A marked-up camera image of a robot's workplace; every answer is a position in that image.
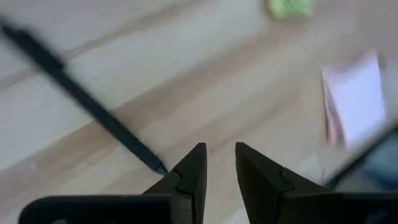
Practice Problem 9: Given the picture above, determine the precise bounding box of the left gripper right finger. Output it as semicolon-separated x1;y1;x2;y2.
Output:
235;142;327;224

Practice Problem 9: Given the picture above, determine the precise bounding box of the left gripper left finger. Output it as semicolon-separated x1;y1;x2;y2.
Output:
142;142;208;224

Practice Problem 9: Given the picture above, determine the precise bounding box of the black pen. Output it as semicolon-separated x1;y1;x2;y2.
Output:
0;18;169;175

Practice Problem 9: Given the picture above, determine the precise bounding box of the green sticky note pad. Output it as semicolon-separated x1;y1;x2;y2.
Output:
266;0;315;20

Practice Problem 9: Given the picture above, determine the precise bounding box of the pink paper stack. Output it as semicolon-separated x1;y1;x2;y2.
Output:
321;49;387;147

